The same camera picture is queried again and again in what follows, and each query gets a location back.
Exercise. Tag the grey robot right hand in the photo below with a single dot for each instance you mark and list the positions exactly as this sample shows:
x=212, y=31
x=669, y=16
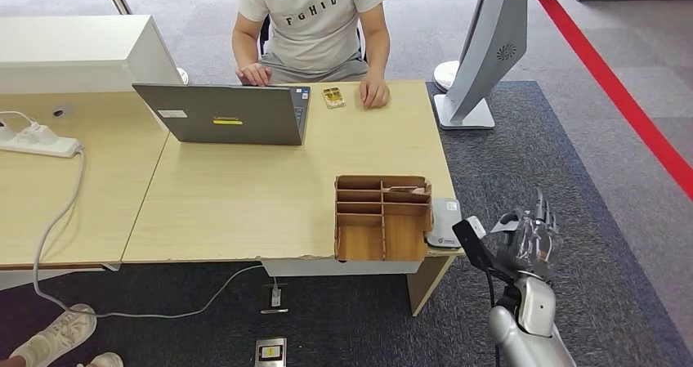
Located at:
x=533, y=245

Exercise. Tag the person's left hand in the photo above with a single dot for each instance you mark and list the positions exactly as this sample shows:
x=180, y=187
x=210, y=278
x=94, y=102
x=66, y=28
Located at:
x=374, y=91

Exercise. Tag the person's right hand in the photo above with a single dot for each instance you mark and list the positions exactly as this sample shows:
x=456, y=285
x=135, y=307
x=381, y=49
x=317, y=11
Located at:
x=254, y=75

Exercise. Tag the person's right forearm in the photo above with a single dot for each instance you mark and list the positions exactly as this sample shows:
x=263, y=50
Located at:
x=243, y=48

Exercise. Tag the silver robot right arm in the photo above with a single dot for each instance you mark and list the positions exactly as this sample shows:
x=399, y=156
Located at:
x=533, y=305

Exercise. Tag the person's left forearm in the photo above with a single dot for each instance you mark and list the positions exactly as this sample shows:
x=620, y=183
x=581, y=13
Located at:
x=376, y=50

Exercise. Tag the gold patterned card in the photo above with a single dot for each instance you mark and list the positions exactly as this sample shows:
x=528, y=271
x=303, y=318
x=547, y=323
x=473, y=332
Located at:
x=334, y=98

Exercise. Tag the person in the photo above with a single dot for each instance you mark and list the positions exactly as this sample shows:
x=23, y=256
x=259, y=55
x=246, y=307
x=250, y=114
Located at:
x=314, y=29

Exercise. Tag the white card reader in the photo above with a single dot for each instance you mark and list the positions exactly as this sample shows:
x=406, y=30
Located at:
x=444, y=221

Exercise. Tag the clear plastic film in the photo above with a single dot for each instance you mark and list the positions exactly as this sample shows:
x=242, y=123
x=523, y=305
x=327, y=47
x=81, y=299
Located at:
x=541, y=256

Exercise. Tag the grey laptop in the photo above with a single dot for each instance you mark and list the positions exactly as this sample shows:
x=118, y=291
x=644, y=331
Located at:
x=227, y=115

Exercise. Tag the white round base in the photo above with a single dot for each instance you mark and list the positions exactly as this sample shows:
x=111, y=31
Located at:
x=444, y=75

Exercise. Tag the small white round foot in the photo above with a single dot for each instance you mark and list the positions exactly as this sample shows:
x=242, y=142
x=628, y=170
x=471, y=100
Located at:
x=183, y=76

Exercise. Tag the dark grey carpet rug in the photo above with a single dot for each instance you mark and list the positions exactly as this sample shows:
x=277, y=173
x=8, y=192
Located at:
x=541, y=153

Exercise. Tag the light wooden desk leg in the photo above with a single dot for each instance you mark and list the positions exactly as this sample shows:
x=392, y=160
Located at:
x=425, y=289

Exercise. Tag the grey kiosk display stand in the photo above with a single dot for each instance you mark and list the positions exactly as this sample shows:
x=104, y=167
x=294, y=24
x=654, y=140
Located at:
x=487, y=45

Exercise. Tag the wooden compartment organizer box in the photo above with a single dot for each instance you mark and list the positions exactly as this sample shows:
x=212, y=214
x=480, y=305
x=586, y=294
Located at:
x=360, y=243

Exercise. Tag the white desk crossbeam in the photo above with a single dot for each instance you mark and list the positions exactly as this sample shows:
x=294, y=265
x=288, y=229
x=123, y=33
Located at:
x=325, y=268

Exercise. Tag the white cabinet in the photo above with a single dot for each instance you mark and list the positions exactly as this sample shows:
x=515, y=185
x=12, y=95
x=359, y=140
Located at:
x=70, y=50

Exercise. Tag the floor outlet with plug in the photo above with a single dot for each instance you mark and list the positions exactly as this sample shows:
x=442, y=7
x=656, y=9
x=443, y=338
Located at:
x=275, y=298

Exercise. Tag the white power strip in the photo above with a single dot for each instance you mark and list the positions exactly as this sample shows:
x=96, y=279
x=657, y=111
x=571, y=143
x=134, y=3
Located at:
x=38, y=143

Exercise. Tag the silver floor socket box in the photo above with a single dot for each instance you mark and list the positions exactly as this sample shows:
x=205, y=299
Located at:
x=270, y=352

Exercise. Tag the white sneaker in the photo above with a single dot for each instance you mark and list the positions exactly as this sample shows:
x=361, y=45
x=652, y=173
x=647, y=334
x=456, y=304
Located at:
x=59, y=332
x=105, y=361

